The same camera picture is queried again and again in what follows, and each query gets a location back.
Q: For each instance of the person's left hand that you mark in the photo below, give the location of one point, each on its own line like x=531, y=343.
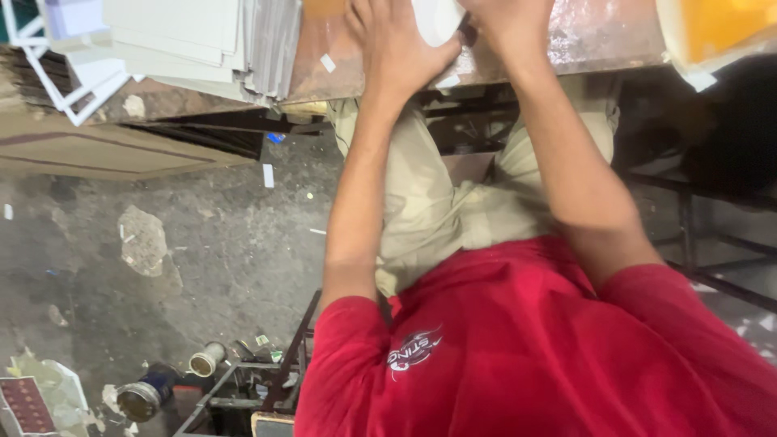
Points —
x=388, y=54

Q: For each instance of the person's right hand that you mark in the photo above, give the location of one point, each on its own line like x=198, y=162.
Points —
x=516, y=30

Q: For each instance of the white paper sheet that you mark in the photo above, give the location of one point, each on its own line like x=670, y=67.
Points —
x=436, y=19

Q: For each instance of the white tape piece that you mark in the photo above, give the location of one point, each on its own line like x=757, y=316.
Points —
x=328, y=63

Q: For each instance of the blue paper scrap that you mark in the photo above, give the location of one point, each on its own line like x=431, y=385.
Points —
x=276, y=138

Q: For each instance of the person's beige trousers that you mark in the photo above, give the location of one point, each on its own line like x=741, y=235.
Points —
x=437, y=206

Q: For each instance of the white paper scrap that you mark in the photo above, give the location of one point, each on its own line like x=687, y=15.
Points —
x=268, y=175

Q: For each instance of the stack of grey card sheets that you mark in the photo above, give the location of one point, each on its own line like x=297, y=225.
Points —
x=200, y=42

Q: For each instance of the yellow plastic wrapped bundle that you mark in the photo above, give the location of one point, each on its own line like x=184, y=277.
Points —
x=716, y=30

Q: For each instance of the brown cardboard board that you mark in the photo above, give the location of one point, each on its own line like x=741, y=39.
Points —
x=103, y=149

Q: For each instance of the pile of white frames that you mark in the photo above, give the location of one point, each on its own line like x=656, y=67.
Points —
x=79, y=67

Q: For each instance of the person's red shirt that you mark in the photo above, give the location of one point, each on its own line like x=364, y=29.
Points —
x=522, y=352

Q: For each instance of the white tin can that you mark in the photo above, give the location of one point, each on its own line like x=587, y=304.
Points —
x=206, y=360

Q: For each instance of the blue tin can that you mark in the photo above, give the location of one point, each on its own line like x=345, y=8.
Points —
x=144, y=394

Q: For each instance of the white plastic bag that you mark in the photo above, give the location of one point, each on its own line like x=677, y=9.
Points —
x=64, y=388

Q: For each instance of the red patterned box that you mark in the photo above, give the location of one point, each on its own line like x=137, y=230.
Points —
x=25, y=405

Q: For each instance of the dark metal table frame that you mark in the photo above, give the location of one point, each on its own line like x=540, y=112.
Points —
x=716, y=230

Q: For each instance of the dark metal stool frame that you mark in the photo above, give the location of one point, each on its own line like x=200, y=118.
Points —
x=267, y=376

